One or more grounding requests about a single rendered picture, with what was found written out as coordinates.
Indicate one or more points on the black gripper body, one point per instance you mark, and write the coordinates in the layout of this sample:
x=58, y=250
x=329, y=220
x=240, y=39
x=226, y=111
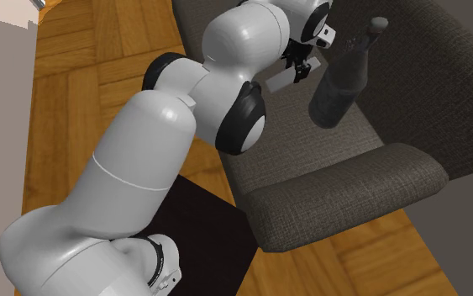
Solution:
x=300, y=51

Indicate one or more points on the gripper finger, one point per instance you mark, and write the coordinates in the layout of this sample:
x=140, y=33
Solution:
x=302, y=74
x=289, y=63

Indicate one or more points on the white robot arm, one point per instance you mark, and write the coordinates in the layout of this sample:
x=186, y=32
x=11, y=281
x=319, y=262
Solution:
x=137, y=151

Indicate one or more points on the dark grey glass bottle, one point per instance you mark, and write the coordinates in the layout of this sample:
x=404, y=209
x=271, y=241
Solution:
x=338, y=88

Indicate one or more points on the grey-brown fabric sofa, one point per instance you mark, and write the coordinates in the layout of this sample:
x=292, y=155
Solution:
x=326, y=192

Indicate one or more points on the black robot stand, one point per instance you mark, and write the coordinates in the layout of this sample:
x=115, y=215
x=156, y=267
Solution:
x=207, y=233

